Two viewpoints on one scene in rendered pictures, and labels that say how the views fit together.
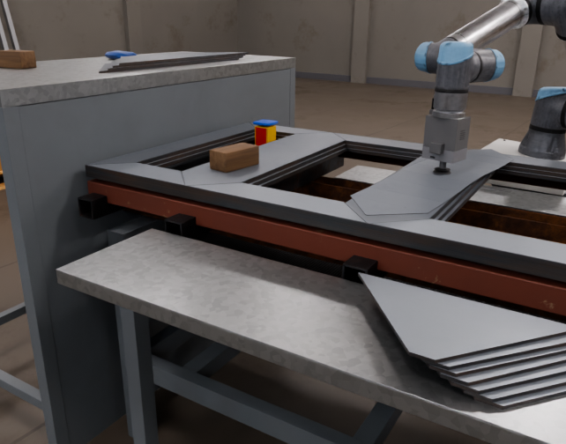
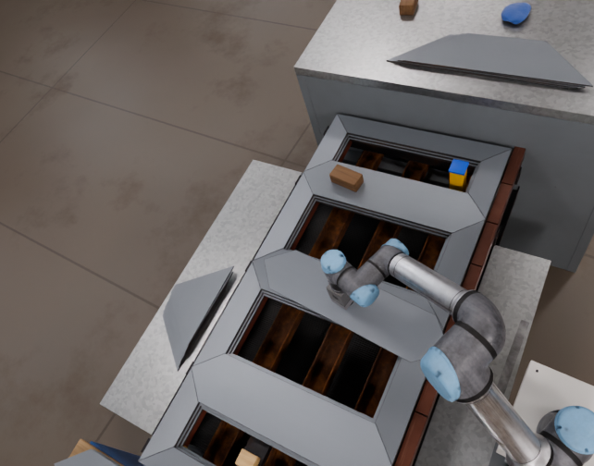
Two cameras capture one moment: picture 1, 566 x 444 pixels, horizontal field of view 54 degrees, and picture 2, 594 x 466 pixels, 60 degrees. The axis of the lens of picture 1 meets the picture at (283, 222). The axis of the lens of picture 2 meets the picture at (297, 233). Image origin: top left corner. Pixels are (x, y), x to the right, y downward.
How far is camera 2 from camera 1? 2.25 m
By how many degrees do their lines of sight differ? 82
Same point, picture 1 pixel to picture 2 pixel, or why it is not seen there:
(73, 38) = not seen: outside the picture
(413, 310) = (201, 286)
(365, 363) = (187, 275)
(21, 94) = (304, 71)
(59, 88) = (327, 74)
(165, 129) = (412, 116)
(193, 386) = not seen: hidden behind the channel
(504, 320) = (193, 318)
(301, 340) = (201, 255)
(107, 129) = (361, 101)
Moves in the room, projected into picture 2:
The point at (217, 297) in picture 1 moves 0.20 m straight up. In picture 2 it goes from (231, 221) to (214, 194)
